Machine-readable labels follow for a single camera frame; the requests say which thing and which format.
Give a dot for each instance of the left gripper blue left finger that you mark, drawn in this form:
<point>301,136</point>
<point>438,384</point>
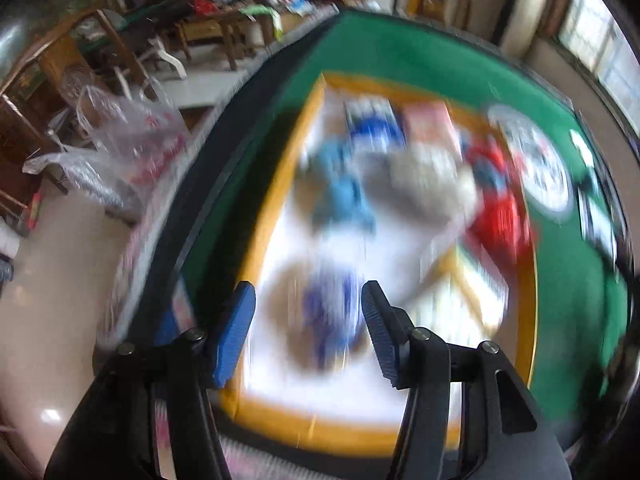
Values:
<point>231,333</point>

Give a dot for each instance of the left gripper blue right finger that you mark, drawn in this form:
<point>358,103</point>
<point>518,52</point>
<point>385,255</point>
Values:
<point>389,328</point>

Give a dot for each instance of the red soft item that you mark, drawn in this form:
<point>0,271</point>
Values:
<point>502,227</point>

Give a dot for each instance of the blue white patterned bundle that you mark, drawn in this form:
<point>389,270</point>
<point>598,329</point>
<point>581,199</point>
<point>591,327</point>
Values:
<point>332,315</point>

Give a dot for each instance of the yellow rimmed storage tray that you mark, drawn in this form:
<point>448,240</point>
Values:
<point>424,202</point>

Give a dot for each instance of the blue white tissue pack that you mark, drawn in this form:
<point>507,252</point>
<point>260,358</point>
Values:
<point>372,125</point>

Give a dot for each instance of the clear plastic bag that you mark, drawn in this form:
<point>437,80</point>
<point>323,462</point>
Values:
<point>134,141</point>

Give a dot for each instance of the grey round table centre disc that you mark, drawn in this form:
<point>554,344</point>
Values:
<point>544,175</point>

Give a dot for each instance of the black smartphone gold case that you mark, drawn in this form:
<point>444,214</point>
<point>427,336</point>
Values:
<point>597,229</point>

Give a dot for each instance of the white paper card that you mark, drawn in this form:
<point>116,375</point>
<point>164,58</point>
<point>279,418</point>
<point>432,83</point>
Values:
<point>583,148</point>

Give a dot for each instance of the low wooden coffee table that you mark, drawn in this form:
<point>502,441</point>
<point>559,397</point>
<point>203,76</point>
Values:
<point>241,33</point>

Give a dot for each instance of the wooden armchair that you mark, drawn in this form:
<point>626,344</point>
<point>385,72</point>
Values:
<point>84,48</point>

